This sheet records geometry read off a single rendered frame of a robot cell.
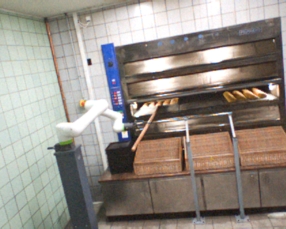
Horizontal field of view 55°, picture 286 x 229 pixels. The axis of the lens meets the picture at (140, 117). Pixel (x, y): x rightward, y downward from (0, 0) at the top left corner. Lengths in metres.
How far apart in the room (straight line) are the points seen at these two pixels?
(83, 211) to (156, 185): 0.93
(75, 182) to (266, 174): 1.99
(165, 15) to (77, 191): 2.20
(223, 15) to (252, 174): 1.81
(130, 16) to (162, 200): 2.22
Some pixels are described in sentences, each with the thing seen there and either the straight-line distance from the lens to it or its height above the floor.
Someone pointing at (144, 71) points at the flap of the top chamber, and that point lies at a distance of 3.50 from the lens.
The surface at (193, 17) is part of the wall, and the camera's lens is 3.49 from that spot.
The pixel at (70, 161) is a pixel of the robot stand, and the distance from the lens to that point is 2.63.
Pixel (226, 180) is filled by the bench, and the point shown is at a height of 0.46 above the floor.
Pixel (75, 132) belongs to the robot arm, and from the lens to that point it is 2.47.
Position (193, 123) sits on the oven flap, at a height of 1.00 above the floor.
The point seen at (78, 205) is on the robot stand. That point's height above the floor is 0.66.
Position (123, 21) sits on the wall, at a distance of 3.57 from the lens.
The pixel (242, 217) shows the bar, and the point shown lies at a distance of 3.44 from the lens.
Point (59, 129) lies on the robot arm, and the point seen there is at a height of 1.41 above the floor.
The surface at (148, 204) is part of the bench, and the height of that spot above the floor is 0.23.
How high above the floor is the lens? 1.90
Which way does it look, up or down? 12 degrees down
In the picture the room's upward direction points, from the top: 10 degrees counter-clockwise
